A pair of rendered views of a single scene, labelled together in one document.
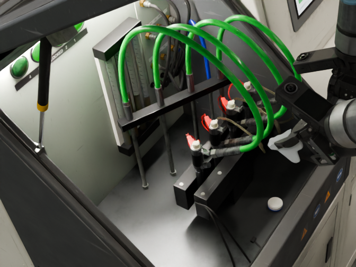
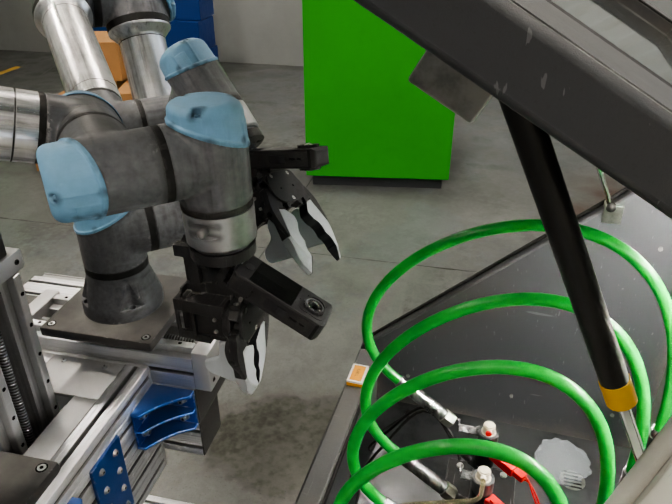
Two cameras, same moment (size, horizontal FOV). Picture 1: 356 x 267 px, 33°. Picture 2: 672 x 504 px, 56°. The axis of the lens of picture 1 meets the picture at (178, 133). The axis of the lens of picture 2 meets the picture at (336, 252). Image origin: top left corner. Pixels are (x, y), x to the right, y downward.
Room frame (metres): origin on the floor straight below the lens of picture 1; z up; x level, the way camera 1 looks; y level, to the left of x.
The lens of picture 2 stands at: (1.46, -0.48, 1.73)
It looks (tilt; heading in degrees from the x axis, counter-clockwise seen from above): 30 degrees down; 156
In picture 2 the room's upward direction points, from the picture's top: straight up
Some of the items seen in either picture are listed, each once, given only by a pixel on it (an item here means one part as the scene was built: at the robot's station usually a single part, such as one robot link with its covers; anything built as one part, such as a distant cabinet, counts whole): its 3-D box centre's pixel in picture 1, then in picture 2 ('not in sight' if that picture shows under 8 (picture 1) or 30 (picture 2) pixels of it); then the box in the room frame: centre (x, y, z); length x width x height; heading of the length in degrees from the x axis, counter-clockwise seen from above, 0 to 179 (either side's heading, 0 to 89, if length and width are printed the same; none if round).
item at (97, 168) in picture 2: not in sight; (103, 168); (0.86, -0.45, 1.50); 0.11 x 0.11 x 0.08; 2
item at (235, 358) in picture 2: not in sight; (239, 344); (0.90, -0.35, 1.29); 0.05 x 0.02 x 0.09; 139
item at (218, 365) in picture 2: not in sight; (228, 368); (0.88, -0.36, 1.24); 0.06 x 0.03 x 0.09; 49
